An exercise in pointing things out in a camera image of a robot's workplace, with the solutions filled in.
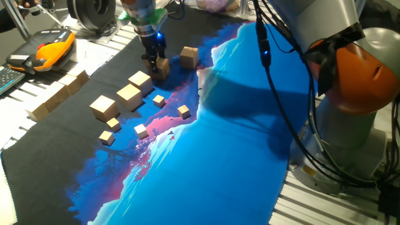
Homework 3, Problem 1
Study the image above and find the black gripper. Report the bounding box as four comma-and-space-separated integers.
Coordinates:
137, 29, 168, 74

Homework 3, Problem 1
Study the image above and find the large wooden cube block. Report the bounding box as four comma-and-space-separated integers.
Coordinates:
142, 56, 171, 81
127, 70, 154, 98
116, 83, 144, 113
89, 94, 121, 123
179, 46, 200, 70

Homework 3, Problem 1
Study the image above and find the small wooden cube block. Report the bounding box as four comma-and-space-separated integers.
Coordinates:
152, 94, 166, 109
106, 117, 123, 134
98, 130, 116, 147
176, 104, 191, 121
133, 123, 149, 140

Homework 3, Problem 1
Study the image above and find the white paper sheet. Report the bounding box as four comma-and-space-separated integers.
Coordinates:
69, 39, 116, 77

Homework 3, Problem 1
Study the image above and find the purple plastic bag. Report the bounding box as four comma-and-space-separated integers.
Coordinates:
195, 0, 231, 14

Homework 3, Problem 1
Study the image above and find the medium wooden cube block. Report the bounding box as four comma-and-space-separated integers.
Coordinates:
49, 81, 72, 103
67, 66, 91, 86
39, 90, 62, 113
57, 74, 83, 96
24, 101, 50, 123

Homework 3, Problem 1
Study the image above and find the orange and black teach pendant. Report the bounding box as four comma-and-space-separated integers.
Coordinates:
5, 27, 77, 75

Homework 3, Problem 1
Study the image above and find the printed landscape cloth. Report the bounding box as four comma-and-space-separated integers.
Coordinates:
0, 2, 315, 225

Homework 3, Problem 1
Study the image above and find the black computer keyboard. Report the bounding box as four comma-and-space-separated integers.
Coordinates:
0, 64, 26, 96

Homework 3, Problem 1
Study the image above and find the white foam sheet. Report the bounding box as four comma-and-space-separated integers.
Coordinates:
0, 152, 19, 225

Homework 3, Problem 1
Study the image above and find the black jacket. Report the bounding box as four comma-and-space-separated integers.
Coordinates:
359, 0, 400, 32

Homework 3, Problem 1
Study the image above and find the aluminium frame post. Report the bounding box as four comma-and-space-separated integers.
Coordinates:
239, 0, 251, 16
1, 0, 32, 41

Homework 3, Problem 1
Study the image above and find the black arm cable with connector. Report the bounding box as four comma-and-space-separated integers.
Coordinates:
252, 0, 381, 189

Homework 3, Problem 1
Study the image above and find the black arm strap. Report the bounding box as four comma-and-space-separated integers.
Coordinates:
303, 22, 366, 96

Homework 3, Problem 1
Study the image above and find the black cable bundle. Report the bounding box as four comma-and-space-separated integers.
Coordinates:
384, 95, 400, 188

